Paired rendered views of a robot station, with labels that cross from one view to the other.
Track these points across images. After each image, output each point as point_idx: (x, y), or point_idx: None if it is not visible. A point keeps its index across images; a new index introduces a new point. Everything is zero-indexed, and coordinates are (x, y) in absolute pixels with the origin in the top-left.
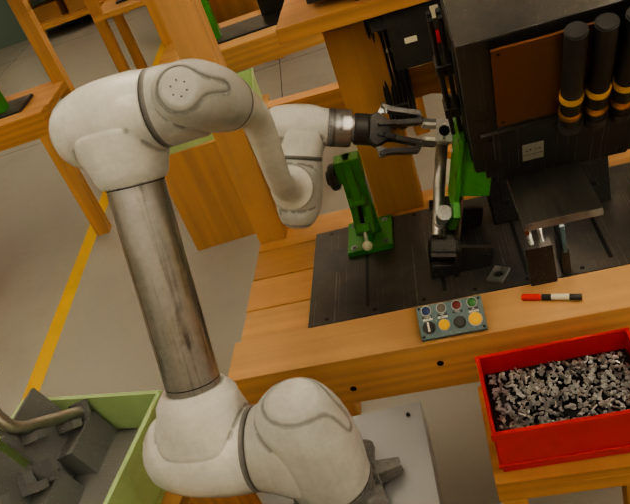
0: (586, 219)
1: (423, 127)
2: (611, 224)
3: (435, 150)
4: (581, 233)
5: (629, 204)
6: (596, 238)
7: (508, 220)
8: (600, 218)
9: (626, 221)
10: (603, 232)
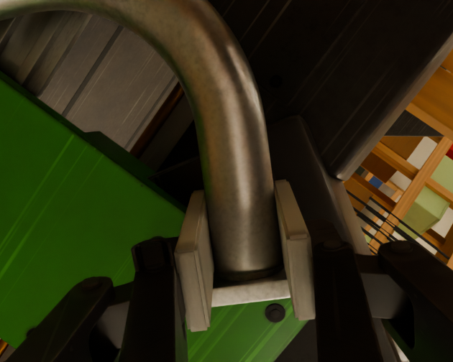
0: (95, 54)
1: (288, 262)
2: (98, 90)
3: (175, 18)
4: (60, 85)
5: (146, 62)
6: (60, 109)
7: None
8: (106, 66)
9: (111, 95)
10: (78, 101)
